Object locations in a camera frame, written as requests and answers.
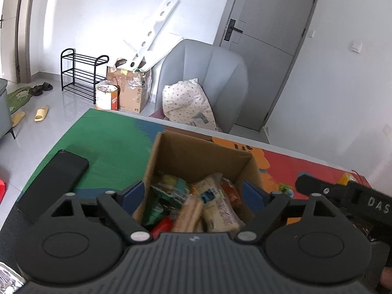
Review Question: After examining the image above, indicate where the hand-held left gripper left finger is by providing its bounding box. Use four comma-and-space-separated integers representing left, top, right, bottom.
49, 180, 153, 245

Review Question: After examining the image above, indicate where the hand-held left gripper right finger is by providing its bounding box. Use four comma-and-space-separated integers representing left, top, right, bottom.
235, 181, 349, 243

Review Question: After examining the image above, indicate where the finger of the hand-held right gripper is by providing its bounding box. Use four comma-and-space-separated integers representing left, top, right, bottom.
295, 173, 347, 203

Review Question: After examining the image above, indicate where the orange snack packet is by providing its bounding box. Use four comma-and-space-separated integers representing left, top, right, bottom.
220, 177, 243, 206

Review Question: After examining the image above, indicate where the large white bread packet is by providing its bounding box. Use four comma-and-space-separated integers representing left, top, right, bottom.
191, 174, 242, 234

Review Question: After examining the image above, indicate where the green and white snack packet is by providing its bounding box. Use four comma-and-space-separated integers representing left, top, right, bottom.
149, 173, 191, 206

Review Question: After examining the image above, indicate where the red snack packet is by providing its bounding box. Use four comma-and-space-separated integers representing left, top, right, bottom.
151, 215, 174, 237

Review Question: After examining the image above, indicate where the tan wafer biscuit packet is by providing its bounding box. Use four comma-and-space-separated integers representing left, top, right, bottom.
172, 195, 205, 232

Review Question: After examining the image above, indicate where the small cardboard box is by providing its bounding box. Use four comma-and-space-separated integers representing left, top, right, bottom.
132, 131, 264, 231

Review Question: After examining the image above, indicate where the colourful printed table mat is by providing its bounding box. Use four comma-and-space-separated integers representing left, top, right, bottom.
0, 109, 372, 252

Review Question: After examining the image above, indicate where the black smartphone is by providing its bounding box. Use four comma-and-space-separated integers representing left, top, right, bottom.
16, 149, 90, 221

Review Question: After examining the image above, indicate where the white and orange bucket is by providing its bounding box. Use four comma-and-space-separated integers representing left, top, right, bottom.
95, 83, 121, 111

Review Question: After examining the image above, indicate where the large taped cardboard box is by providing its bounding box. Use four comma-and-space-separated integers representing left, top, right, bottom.
106, 64, 153, 115

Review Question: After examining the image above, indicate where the white dotted pillow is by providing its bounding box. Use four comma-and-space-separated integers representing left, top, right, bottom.
161, 78, 220, 132

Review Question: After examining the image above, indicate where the yellow slipper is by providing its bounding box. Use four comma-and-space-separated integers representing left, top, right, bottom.
33, 105, 50, 123
10, 111, 27, 127

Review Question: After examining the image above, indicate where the grey armchair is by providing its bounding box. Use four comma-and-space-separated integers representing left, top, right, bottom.
150, 39, 249, 134

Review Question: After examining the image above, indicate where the black metal shoe rack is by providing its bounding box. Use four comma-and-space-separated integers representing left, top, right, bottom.
60, 48, 110, 105

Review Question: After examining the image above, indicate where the crumpled silver foil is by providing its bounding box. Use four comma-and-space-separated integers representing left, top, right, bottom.
0, 261, 27, 293

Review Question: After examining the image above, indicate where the green floor rug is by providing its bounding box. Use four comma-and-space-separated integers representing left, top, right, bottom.
6, 85, 36, 116

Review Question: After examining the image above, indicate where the white flat board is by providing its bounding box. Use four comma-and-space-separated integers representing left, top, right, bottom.
139, 33, 184, 71

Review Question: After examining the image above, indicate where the grey door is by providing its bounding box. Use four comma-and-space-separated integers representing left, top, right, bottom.
212, 0, 322, 132

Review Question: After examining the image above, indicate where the white board with round holes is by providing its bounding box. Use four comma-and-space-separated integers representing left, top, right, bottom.
123, 0, 180, 70

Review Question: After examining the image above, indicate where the black door handle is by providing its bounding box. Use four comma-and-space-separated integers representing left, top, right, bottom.
224, 19, 244, 41

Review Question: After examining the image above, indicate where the brown door frame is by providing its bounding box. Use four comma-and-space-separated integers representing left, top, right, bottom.
0, 0, 39, 84

